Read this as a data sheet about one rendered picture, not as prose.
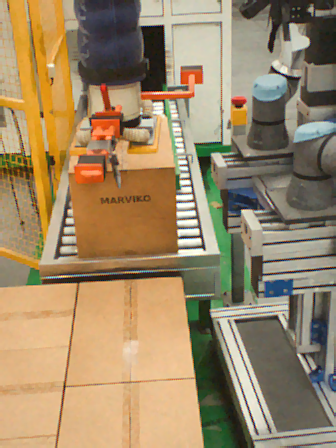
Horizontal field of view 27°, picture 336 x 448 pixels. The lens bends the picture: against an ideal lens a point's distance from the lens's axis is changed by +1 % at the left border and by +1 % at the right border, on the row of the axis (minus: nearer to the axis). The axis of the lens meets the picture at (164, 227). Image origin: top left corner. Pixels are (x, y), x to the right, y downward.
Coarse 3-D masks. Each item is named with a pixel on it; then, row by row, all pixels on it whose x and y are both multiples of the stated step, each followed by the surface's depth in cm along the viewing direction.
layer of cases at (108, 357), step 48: (0, 288) 262; (48, 288) 260; (96, 288) 259; (144, 288) 257; (0, 336) 235; (48, 336) 233; (96, 336) 232; (144, 336) 231; (0, 384) 212; (48, 384) 211; (96, 384) 210; (144, 384) 209; (192, 384) 208; (0, 432) 194; (48, 432) 193; (96, 432) 192; (144, 432) 191; (192, 432) 191
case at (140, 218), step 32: (160, 128) 295; (128, 160) 264; (160, 160) 262; (96, 192) 259; (128, 192) 260; (160, 192) 260; (96, 224) 265; (128, 224) 266; (160, 224) 267; (96, 256) 272
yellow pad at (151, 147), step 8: (160, 120) 250; (144, 128) 232; (152, 136) 233; (128, 144) 228; (136, 144) 226; (144, 144) 226; (152, 144) 226; (128, 152) 225; (136, 152) 225; (144, 152) 225; (152, 152) 225
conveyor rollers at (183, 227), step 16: (160, 112) 448; (176, 128) 416; (176, 144) 392; (176, 192) 335; (192, 192) 338; (192, 208) 320; (192, 224) 304; (64, 240) 295; (192, 240) 288; (64, 256) 287
